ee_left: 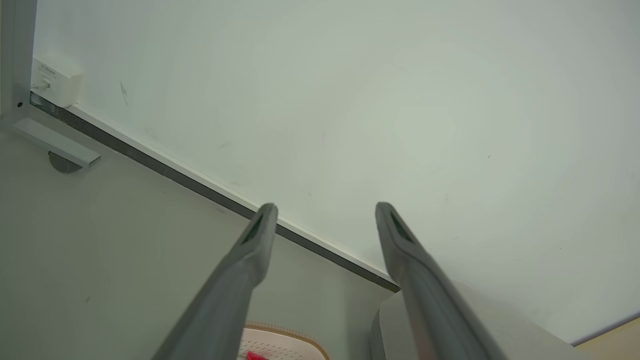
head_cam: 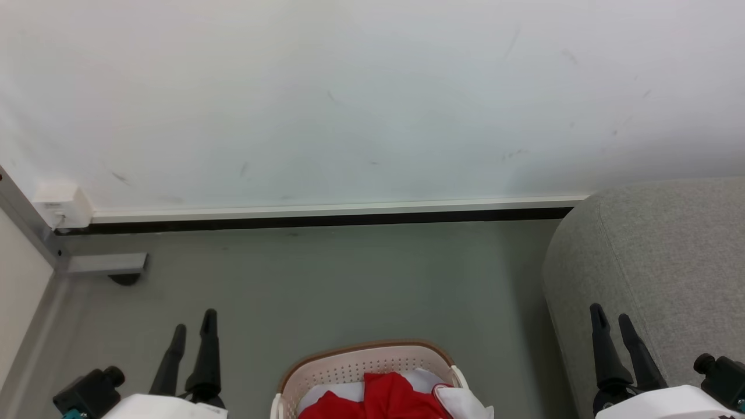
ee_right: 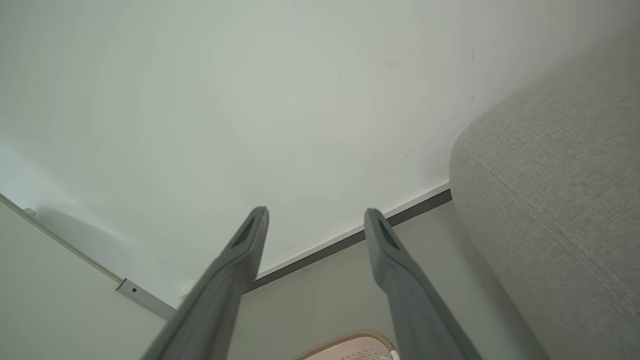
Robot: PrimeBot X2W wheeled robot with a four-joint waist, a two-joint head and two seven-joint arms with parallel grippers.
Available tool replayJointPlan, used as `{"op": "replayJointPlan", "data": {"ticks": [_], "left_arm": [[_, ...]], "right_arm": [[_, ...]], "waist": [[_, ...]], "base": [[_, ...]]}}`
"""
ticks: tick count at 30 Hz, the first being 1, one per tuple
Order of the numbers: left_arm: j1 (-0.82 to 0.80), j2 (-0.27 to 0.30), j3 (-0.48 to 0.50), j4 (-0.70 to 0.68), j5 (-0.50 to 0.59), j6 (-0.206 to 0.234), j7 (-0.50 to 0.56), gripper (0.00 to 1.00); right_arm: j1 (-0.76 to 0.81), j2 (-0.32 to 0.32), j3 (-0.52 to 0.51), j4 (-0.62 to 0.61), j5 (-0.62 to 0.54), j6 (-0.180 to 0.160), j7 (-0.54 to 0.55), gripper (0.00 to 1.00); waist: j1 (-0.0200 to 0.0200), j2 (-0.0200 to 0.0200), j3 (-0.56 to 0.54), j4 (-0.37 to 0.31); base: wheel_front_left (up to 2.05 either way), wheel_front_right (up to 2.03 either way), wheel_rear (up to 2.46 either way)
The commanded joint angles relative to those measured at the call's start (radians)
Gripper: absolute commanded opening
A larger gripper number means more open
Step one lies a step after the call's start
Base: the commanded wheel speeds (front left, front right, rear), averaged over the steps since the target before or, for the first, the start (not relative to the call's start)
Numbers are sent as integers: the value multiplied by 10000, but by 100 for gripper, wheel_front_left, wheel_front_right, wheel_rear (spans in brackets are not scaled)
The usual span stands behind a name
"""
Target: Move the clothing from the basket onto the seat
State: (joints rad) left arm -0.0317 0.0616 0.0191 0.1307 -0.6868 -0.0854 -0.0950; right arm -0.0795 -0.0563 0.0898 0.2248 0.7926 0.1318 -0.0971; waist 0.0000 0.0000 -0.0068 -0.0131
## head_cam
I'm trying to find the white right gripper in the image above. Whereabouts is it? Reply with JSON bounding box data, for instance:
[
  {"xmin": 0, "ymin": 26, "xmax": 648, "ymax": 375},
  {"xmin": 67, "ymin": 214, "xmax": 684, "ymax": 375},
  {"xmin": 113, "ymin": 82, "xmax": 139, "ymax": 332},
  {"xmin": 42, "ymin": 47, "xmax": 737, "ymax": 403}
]
[{"xmin": 589, "ymin": 303, "xmax": 745, "ymax": 419}]

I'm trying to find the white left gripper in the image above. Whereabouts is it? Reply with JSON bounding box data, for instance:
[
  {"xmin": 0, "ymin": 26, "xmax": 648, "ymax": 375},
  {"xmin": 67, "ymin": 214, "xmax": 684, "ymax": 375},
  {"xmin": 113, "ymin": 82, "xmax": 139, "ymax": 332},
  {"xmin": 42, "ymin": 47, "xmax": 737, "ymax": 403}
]
[{"xmin": 102, "ymin": 309, "xmax": 229, "ymax": 419}]

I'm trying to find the grey upholstered seat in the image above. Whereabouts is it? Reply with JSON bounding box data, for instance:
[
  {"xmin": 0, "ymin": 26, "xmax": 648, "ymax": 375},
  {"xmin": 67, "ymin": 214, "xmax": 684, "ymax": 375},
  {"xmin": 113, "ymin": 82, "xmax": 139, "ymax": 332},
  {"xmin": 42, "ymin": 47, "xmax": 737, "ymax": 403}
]
[{"xmin": 541, "ymin": 176, "xmax": 745, "ymax": 419}]

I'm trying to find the cream laundry basket brown rim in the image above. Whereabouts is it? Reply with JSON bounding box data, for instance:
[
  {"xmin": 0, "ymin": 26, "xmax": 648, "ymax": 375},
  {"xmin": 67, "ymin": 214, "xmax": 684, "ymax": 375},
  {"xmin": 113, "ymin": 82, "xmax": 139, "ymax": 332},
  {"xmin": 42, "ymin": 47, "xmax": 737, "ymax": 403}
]
[{"xmin": 269, "ymin": 340, "xmax": 473, "ymax": 419}]

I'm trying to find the cream partition panel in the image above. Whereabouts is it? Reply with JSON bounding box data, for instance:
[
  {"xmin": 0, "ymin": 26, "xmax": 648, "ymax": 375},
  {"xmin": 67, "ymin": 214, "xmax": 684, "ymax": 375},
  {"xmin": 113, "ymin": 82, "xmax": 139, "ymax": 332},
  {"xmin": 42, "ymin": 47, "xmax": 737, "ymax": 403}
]
[{"xmin": 0, "ymin": 207, "xmax": 56, "ymax": 390}]

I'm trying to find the white and black baseboard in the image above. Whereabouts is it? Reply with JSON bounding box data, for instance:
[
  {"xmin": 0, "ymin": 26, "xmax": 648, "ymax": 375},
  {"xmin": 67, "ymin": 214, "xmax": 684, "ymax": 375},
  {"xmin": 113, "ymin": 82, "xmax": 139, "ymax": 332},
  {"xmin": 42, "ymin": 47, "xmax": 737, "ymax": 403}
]
[{"xmin": 55, "ymin": 196, "xmax": 588, "ymax": 236}]

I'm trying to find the white wall socket box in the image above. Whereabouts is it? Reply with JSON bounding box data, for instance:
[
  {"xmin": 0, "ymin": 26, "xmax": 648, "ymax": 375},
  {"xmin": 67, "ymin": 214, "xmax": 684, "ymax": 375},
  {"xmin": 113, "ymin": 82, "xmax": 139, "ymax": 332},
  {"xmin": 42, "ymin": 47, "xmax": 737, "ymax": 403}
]
[{"xmin": 34, "ymin": 184, "xmax": 94, "ymax": 229}]

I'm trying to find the aluminium partition frame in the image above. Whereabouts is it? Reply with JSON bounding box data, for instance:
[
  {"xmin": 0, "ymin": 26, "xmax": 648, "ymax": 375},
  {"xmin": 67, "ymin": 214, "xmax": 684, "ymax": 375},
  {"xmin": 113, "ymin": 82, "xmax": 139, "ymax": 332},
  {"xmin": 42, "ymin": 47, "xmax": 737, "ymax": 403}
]
[{"xmin": 0, "ymin": 166, "xmax": 72, "ymax": 274}]

